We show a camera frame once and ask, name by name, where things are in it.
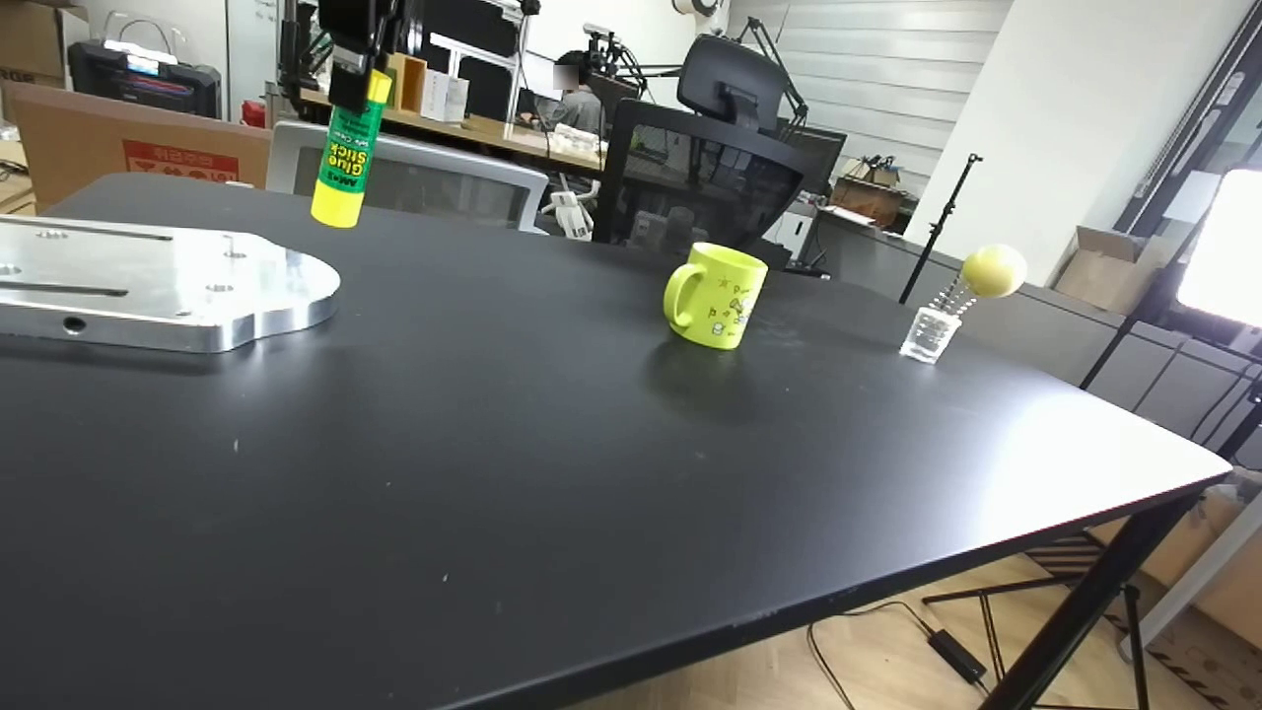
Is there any lime green mug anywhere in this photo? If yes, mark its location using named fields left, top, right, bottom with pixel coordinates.
left=657, top=238, right=774, bottom=356

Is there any bright light panel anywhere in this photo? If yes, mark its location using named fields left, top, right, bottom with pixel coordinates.
left=1171, top=164, right=1262, bottom=335

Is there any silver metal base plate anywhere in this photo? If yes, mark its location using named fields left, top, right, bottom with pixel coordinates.
left=0, top=213, right=347, bottom=359

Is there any gray chair back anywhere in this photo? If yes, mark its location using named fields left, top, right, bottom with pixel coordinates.
left=263, top=117, right=552, bottom=239

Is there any cluttered wooden desk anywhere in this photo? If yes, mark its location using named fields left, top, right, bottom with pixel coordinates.
left=286, top=80, right=610, bottom=177

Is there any clear plastic bottle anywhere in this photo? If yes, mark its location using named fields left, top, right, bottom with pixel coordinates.
left=896, top=299, right=967, bottom=370

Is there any cream yellow ball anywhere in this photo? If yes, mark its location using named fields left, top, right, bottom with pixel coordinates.
left=954, top=239, right=1032, bottom=309

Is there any black carry case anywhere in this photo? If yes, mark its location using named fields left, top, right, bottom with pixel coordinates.
left=64, top=36, right=223, bottom=121

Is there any cardboard box with red label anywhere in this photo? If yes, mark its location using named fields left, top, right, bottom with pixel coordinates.
left=0, top=73, right=274, bottom=218

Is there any black stand pole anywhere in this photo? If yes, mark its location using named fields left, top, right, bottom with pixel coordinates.
left=896, top=149, right=988, bottom=310

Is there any open cardboard box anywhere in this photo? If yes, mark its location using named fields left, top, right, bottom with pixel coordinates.
left=1046, top=222, right=1168, bottom=323

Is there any black power adapter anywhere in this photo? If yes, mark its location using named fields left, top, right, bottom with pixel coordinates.
left=921, top=625, right=994, bottom=690

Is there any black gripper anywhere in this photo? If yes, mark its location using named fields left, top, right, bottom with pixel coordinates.
left=314, top=0, right=406, bottom=117

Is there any seated person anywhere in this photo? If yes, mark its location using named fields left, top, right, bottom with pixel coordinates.
left=547, top=47, right=614, bottom=136

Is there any green yellow glue stick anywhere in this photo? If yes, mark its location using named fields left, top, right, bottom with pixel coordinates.
left=309, top=68, right=399, bottom=238

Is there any black table leg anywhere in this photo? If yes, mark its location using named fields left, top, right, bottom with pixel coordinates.
left=979, top=483, right=1206, bottom=710

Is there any black office chair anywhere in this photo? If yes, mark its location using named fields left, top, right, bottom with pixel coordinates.
left=590, top=32, right=846, bottom=272

